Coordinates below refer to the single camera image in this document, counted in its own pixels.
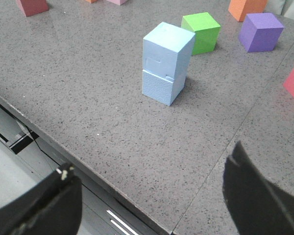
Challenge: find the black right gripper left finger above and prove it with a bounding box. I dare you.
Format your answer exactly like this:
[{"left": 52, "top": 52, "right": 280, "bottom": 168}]
[{"left": 0, "top": 163, "right": 82, "bottom": 235}]

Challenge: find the light blue foam cube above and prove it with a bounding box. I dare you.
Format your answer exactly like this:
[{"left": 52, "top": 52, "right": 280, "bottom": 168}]
[
  {"left": 143, "top": 22, "right": 195, "bottom": 80},
  {"left": 142, "top": 70, "right": 186, "bottom": 106}
]

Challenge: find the dark red foam cube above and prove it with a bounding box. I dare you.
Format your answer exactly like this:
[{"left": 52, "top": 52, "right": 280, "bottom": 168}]
[{"left": 16, "top": 0, "right": 49, "bottom": 17}]

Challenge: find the pink foam cube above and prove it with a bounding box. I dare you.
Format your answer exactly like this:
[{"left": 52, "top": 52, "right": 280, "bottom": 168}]
[{"left": 108, "top": 0, "right": 127, "bottom": 5}]

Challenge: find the grey drawer cabinet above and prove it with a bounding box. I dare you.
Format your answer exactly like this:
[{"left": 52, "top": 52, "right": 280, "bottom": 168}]
[{"left": 0, "top": 105, "right": 156, "bottom": 235}]

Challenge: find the purple foam cube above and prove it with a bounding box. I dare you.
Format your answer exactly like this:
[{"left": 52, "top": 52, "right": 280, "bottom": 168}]
[{"left": 239, "top": 13, "right": 284, "bottom": 52}]

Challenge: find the grey curtain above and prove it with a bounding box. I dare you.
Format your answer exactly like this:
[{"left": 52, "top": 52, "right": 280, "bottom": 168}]
[{"left": 265, "top": 0, "right": 294, "bottom": 20}]

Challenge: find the green foam cube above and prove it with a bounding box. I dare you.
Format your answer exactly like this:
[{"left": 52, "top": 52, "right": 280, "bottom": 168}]
[{"left": 181, "top": 12, "right": 221, "bottom": 55}]

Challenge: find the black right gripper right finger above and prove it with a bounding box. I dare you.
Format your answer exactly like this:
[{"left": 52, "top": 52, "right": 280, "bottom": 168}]
[{"left": 222, "top": 142, "right": 294, "bottom": 235}]

